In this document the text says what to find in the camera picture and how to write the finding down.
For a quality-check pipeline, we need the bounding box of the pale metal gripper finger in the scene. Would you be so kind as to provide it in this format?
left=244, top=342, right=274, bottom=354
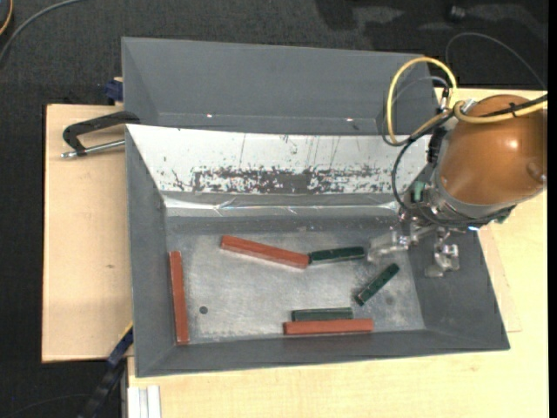
left=367, top=231, right=413, bottom=265
left=425, top=228, right=461, bottom=279

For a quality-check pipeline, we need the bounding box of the red-brown flat block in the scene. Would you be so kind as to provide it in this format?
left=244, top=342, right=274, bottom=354
left=220, top=234, right=311, bottom=271
left=282, top=318, right=375, bottom=336
left=168, top=250, right=191, bottom=347

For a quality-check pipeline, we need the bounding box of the dark green flat block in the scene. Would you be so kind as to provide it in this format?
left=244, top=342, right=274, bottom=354
left=354, top=262, right=401, bottom=307
left=308, top=246, right=366, bottom=265
left=291, top=307, right=355, bottom=322

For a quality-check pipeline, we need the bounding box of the grey metal bin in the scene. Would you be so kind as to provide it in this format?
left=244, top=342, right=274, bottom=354
left=120, top=36, right=511, bottom=378

